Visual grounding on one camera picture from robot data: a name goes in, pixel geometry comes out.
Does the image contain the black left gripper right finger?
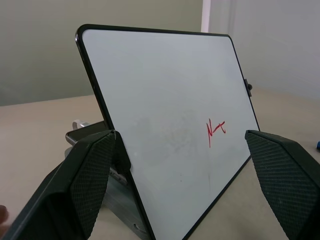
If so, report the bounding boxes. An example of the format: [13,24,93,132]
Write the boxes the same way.
[244,129,320,240]

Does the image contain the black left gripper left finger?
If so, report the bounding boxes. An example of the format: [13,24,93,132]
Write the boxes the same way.
[0,129,132,240]

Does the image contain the black clip on board frame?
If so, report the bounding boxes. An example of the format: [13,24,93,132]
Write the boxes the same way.
[244,78,253,97]

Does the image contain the grey board stand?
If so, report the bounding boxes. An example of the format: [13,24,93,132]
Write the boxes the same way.
[63,146,152,240]

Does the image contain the white board with black frame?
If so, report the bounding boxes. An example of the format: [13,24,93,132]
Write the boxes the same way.
[75,24,261,240]

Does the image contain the silver metal bracket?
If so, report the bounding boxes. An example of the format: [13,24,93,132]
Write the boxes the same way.
[65,120,107,146]

